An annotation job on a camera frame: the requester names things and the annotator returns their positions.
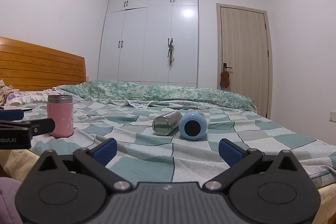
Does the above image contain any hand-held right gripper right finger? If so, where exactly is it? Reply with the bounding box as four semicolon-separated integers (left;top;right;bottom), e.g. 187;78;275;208
204;138;300;191

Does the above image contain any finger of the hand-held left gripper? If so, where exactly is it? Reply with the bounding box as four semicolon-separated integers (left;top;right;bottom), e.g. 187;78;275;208
0;118;56;137
0;110;25;122

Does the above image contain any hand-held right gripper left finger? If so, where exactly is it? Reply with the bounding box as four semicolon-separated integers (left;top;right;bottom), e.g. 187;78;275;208
39;138;134;192

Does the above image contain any light blue cup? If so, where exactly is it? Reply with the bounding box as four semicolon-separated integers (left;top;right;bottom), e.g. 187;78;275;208
179;110;209;141

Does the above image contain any stainless steel cup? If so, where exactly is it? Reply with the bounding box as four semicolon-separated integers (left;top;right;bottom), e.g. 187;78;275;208
152;111;183;136

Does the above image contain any pink cup with steel rim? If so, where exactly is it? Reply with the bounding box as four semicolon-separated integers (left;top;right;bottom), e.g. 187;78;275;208
47;95;75;138

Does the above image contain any dark flat phone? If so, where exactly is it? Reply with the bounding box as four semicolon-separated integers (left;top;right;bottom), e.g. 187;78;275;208
0;107;33;113

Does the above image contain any pale yellow mattress sheet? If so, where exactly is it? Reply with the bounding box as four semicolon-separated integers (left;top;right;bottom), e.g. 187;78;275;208
0;147;336;224

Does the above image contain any purple floral pillow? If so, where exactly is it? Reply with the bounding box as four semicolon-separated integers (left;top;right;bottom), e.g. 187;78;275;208
5;91;61;106

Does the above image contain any cream crumpled cloth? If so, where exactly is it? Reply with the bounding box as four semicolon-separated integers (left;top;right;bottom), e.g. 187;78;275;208
0;79;14;107

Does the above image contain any green checkered bed sheet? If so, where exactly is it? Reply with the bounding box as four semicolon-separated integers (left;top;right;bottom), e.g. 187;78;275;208
5;95;336;187

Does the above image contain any wooden headboard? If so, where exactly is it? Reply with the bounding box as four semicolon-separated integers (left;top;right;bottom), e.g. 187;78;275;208
0;37;87;92

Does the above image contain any purple clothing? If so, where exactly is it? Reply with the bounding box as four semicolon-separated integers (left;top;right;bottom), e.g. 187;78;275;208
0;176;25;224

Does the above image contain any brown hanging plush toy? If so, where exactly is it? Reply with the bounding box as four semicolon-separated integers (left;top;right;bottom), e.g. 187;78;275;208
220;69;232;91

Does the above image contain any green floral duvet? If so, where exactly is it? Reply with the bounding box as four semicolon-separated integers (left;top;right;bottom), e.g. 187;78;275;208
52;80;258;112

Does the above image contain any beige wooden door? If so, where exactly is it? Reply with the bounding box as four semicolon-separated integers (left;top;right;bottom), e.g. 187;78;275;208
216;3;272;120

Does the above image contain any green hanging ornament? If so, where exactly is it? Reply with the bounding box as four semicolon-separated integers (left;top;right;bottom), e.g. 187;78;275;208
167;40;175;67

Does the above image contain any white wardrobe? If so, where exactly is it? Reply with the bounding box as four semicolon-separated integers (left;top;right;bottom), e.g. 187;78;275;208
97;0;199;89

